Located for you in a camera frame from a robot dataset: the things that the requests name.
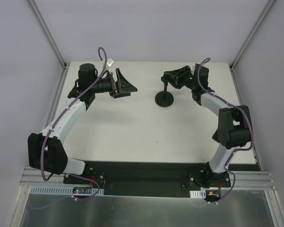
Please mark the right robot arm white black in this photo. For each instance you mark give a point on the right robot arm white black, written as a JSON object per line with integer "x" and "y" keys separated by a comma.
{"x": 234, "y": 129}

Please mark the black phone stand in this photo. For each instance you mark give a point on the black phone stand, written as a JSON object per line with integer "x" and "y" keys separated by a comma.
{"x": 164, "y": 98}

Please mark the aluminium frame post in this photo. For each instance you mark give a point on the aluminium frame post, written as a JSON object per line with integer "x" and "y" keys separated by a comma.
{"x": 46, "y": 32}
{"x": 258, "y": 23}

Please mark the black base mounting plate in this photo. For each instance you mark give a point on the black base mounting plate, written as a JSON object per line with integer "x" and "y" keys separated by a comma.
{"x": 174, "y": 180}

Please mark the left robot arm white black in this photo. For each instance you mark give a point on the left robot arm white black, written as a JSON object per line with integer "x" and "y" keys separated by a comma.
{"x": 45, "y": 149}

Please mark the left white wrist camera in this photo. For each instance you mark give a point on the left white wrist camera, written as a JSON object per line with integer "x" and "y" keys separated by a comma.
{"x": 108, "y": 64}

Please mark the left white cable duct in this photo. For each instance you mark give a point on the left white cable duct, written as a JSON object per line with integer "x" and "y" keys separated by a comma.
{"x": 66, "y": 190}

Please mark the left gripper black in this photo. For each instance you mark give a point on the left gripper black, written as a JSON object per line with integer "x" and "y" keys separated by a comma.
{"x": 116, "y": 84}

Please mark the right aluminium frame post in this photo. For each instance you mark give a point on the right aluminium frame post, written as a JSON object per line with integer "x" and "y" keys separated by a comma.
{"x": 258, "y": 23}

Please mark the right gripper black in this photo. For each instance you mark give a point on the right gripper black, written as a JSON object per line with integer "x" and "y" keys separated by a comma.
{"x": 180, "y": 77}

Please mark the left aluminium frame post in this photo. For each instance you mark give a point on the left aluminium frame post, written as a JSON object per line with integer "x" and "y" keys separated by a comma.
{"x": 46, "y": 32}

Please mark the right white cable duct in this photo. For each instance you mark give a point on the right white cable duct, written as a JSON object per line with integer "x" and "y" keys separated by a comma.
{"x": 201, "y": 194}

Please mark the white cable duct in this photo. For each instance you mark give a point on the white cable duct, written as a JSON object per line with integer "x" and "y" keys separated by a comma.
{"x": 201, "y": 194}
{"x": 66, "y": 190}

